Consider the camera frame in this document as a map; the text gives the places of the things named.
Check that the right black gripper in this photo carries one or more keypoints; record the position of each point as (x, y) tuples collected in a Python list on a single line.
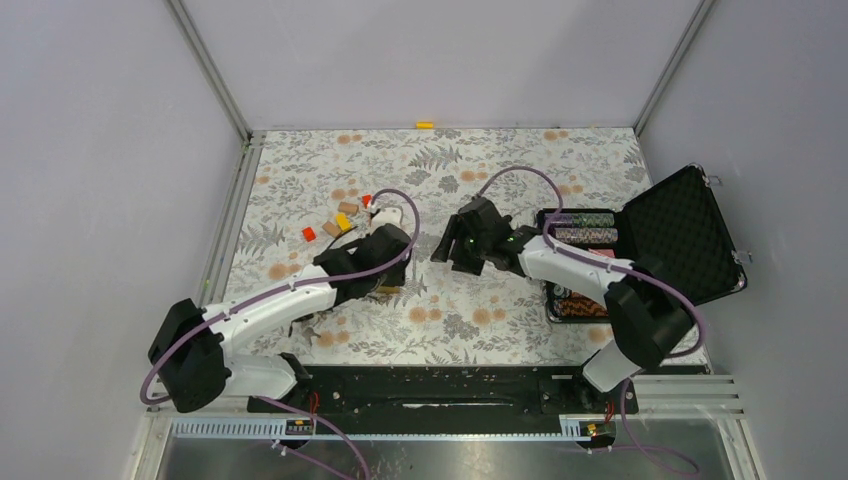
[(460, 262)]

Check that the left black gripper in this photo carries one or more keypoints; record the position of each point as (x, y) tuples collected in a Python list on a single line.
[(397, 277)]

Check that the brass long-shackle padlock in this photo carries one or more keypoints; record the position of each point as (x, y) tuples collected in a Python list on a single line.
[(389, 289)]

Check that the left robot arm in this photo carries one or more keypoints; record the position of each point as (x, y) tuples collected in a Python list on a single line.
[(197, 354)]

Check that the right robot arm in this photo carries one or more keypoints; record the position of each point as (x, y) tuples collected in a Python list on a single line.
[(648, 316)]

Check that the yellow block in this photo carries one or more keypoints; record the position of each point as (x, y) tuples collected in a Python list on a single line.
[(343, 222)]

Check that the wooden block left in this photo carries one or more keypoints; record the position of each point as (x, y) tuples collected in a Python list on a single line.
[(332, 229)]

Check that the wooden block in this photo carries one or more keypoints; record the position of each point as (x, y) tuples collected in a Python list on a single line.
[(332, 229), (348, 208)]

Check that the wooden block top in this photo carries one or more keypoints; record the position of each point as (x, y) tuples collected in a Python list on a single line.
[(348, 208)]

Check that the red block left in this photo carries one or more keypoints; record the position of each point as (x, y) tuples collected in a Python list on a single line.
[(308, 234)]

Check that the floral table mat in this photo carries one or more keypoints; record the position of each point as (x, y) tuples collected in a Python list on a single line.
[(298, 178)]

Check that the black poker chip case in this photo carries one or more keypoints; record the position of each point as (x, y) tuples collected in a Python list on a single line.
[(677, 221)]

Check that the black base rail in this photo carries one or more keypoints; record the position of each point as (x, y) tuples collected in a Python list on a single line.
[(451, 400)]

